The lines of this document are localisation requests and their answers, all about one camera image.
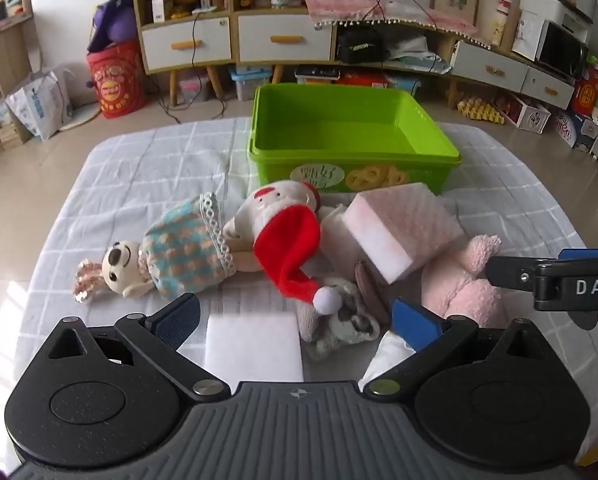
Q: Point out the yellow egg tray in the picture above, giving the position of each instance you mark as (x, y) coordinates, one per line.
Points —
(479, 110)

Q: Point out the white paper bag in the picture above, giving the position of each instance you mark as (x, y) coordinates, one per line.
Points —
(39, 105)

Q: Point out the wooden tv stand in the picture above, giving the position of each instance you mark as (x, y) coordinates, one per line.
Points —
(409, 57)

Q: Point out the red hanging decoration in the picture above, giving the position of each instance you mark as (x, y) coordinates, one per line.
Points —
(503, 10)

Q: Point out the clear box with pink lid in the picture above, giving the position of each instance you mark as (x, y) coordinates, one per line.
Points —
(195, 91)

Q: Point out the grey checkered blanket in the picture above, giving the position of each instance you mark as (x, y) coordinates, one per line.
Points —
(129, 170)

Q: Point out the pink sponge block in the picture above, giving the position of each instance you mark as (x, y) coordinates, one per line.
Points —
(404, 230)

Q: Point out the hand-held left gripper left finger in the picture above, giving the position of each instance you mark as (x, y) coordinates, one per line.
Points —
(176, 321)

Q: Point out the red cardboard box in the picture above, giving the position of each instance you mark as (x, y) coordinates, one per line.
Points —
(364, 79)

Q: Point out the pink tasselled cloth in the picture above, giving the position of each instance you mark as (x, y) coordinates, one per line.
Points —
(359, 7)

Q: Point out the white box with round logo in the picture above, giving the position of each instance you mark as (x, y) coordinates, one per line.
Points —
(531, 115)

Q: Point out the white cloth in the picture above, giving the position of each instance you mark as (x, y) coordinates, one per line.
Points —
(386, 360)

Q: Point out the white carton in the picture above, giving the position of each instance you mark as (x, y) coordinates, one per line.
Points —
(160, 7)

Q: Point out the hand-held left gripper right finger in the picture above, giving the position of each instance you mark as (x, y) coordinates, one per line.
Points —
(414, 322)

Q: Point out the clear box with blue lid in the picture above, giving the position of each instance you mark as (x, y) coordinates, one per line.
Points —
(249, 85)

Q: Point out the pink rabbit plush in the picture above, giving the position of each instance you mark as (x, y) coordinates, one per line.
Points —
(459, 290)

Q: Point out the clear box with black lid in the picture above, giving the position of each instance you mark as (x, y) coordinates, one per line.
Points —
(316, 72)

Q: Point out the grey plush toy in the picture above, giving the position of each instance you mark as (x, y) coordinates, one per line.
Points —
(339, 332)

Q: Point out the white round floor base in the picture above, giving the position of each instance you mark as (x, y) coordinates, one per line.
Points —
(81, 119)

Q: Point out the santa plush with red hat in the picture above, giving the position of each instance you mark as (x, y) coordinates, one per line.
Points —
(284, 240)

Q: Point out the green plastic bin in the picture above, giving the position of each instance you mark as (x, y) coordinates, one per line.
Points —
(349, 127)

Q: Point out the bunny plush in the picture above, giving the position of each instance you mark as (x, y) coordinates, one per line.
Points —
(179, 250)

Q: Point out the purple plush toy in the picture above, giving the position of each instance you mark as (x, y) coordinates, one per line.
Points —
(116, 22)

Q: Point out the red printed bucket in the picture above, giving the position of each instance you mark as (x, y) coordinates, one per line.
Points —
(116, 82)

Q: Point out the pile of white papers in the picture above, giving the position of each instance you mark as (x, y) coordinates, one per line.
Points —
(419, 55)

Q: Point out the wooden shelf cabinet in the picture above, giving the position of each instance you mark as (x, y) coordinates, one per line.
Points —
(184, 30)

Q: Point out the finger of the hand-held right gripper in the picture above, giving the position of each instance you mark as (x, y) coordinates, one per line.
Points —
(589, 254)
(509, 270)

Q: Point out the wooden desk with shelves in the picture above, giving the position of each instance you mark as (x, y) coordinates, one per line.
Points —
(9, 50)

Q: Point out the brown round pad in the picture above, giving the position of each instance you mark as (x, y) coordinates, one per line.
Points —
(366, 285)

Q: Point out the black microwave oven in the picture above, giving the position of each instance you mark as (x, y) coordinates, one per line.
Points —
(561, 50)

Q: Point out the white appliance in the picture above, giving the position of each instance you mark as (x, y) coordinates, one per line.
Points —
(554, 5)

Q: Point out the black bag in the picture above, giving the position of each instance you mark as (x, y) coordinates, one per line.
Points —
(361, 46)

